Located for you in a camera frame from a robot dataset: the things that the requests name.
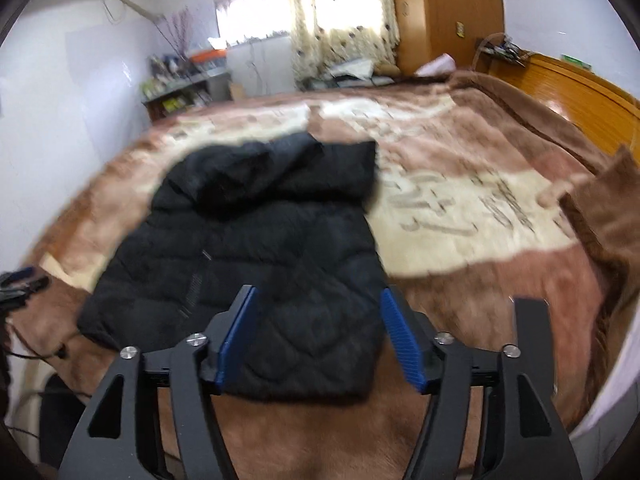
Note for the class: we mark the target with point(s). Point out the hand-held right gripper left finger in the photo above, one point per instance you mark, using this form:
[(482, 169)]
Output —
[(237, 345)]

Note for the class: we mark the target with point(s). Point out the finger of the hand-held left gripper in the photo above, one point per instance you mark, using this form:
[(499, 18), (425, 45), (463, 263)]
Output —
[(30, 288), (17, 275)]

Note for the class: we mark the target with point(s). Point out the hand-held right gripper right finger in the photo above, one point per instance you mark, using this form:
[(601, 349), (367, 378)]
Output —
[(402, 345)]

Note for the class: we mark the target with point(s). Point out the black puffer jacket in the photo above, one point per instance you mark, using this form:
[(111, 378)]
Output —
[(280, 240)]

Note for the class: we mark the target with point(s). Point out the brown printed plush blanket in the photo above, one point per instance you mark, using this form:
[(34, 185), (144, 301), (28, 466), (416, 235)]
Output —
[(450, 310)]

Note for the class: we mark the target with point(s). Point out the white sheet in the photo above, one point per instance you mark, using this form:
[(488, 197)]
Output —
[(615, 400)]

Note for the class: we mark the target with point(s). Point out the brown plush cloth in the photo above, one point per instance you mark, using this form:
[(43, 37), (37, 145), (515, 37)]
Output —
[(600, 220)]

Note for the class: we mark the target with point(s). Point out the cluttered shelf unit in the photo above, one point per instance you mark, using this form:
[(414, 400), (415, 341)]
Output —
[(185, 95)]

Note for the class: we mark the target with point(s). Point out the pink pillow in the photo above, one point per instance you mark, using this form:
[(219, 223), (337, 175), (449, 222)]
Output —
[(436, 66)]

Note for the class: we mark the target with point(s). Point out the white folded cloth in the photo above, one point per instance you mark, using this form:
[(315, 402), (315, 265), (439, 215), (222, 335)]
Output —
[(352, 67)]

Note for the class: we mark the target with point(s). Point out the orange box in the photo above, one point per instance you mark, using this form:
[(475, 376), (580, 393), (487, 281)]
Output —
[(207, 55)]

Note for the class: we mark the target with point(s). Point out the power strip with plugs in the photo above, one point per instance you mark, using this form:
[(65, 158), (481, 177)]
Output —
[(502, 50)]

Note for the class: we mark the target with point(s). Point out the heart patterned curtain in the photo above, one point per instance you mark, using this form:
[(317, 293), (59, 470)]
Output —
[(340, 25)]

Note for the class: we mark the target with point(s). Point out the window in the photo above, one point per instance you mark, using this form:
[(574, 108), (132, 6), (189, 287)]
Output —
[(250, 15)]

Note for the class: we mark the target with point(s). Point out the green packet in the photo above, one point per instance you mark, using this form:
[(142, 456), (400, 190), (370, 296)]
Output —
[(576, 61)]

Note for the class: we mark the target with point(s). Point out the wooden wardrobe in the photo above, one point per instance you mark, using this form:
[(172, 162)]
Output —
[(440, 10)]

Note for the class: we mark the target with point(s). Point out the white wall pipe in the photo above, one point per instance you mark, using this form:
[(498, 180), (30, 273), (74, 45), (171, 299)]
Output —
[(135, 5)]

